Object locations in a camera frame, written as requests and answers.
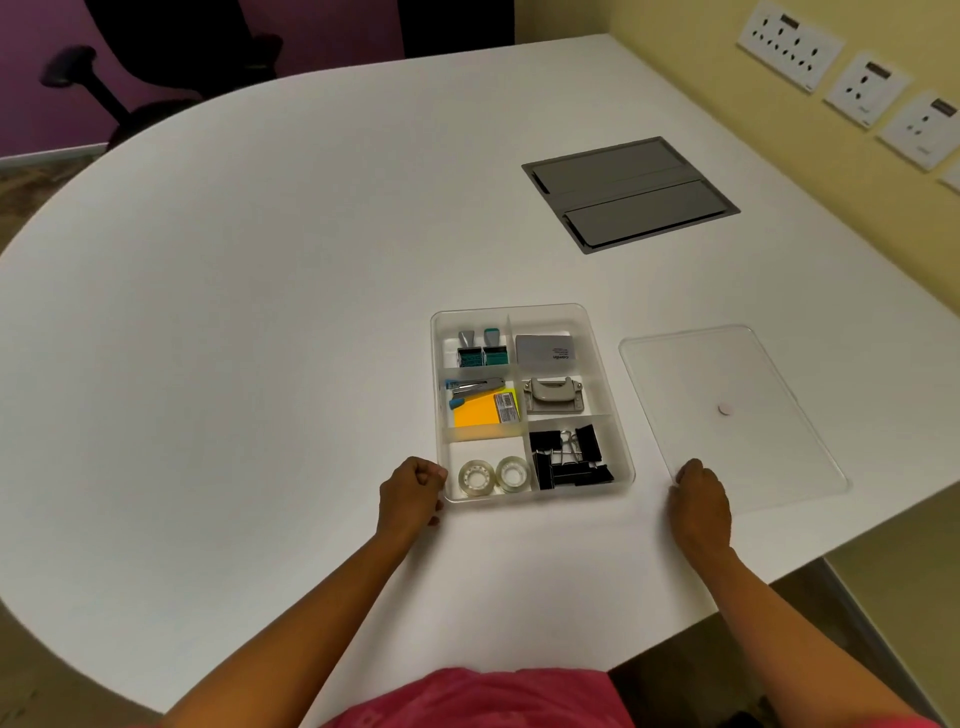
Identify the person's right hand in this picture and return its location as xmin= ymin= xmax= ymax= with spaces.
xmin=666 ymin=459 xmax=735 ymax=561

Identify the person's left hand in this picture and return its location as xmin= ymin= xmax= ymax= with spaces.
xmin=376 ymin=456 xmax=450 ymax=553

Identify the person's right forearm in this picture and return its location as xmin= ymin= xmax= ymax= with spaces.
xmin=693 ymin=546 xmax=942 ymax=728

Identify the person's left forearm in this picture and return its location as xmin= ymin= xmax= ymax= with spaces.
xmin=159 ymin=536 xmax=410 ymax=728

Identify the clear plastic lid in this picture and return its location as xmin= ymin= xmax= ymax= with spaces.
xmin=618 ymin=324 xmax=852 ymax=516

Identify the yellow sticky note pad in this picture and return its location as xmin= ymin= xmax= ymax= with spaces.
xmin=453 ymin=390 xmax=520 ymax=429

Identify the clear plastic organizer tray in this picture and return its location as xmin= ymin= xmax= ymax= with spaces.
xmin=429 ymin=303 xmax=637 ymax=505

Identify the silver blue stapler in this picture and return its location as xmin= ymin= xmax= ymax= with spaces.
xmin=447 ymin=378 xmax=506 ymax=411

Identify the pile of black binder clips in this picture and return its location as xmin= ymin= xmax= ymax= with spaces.
xmin=528 ymin=423 xmax=615 ymax=493

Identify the grey hole punch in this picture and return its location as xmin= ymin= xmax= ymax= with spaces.
xmin=520 ymin=377 xmax=587 ymax=416

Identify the grey card box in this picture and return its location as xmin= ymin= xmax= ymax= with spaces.
xmin=514 ymin=333 xmax=578 ymax=373

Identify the pink shirt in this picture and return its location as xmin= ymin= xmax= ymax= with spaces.
xmin=321 ymin=666 xmax=628 ymax=728

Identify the black office chair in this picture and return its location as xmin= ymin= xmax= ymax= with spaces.
xmin=40 ymin=0 xmax=284 ymax=152

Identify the grey table cable hatch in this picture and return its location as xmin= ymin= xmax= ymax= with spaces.
xmin=521 ymin=135 xmax=742 ymax=256

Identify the large white wall socket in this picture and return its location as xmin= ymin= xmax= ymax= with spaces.
xmin=735 ymin=0 xmax=847 ymax=96

